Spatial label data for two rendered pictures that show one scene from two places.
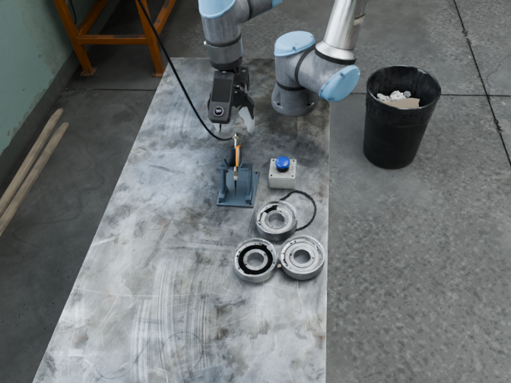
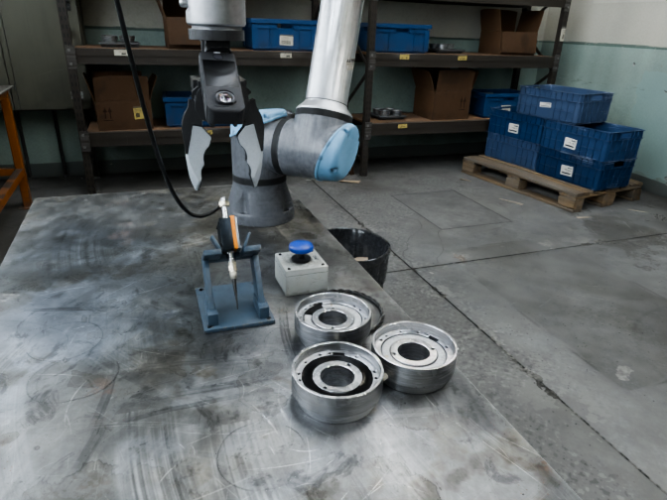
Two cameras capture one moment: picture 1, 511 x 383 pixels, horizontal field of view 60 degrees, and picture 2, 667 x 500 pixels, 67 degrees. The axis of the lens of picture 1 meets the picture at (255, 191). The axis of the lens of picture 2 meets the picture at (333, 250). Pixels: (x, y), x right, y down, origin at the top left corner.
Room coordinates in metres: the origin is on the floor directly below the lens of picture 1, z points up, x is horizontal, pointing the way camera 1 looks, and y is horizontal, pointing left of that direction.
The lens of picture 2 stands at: (0.16, 0.28, 1.20)
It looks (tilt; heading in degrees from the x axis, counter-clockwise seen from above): 24 degrees down; 327
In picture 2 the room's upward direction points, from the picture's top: 2 degrees clockwise
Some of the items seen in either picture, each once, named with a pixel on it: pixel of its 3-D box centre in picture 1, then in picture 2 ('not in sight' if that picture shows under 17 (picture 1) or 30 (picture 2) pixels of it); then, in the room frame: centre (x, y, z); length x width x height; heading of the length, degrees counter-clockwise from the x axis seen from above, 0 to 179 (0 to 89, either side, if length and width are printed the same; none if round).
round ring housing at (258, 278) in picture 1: (255, 261); (336, 382); (0.55, 0.02, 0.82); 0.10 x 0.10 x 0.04
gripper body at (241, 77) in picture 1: (230, 77); (218, 77); (0.85, 0.03, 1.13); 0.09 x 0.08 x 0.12; 166
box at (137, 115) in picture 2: not in sight; (123, 99); (4.25, -0.47, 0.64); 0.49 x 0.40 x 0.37; 83
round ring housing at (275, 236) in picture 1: (276, 221); (333, 322); (0.66, -0.04, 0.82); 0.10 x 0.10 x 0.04
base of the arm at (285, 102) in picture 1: (294, 89); (260, 193); (1.15, -0.16, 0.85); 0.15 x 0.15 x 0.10
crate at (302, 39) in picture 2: not in sight; (279, 34); (4.03, -1.64, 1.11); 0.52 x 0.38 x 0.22; 78
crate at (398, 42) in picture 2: not in sight; (392, 38); (3.83, -2.60, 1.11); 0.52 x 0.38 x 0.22; 78
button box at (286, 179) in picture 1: (283, 172); (300, 269); (0.82, -0.08, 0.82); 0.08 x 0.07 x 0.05; 168
